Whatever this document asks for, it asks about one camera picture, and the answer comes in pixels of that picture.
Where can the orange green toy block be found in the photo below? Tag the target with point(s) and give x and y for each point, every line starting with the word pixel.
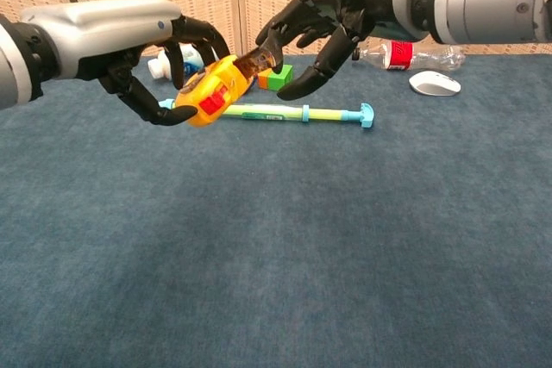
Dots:
pixel 278 78

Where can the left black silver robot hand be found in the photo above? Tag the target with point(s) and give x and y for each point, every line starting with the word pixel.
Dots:
pixel 99 27

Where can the blue felt table cover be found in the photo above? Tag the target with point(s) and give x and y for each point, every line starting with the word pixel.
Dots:
pixel 276 234

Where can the yellow tape measure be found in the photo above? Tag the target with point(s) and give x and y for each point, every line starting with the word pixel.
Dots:
pixel 215 92

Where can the clear red-label soda bottle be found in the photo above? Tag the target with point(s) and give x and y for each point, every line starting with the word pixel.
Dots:
pixel 401 55

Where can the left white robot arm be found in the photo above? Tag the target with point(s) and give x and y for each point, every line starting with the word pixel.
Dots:
pixel 13 66

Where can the teal green water squirter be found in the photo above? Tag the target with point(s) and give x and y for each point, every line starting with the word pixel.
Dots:
pixel 280 114

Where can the white blue plastic bottle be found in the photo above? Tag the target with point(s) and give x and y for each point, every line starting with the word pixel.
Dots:
pixel 192 62

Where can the white computer mouse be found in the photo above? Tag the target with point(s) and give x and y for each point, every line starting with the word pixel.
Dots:
pixel 435 83

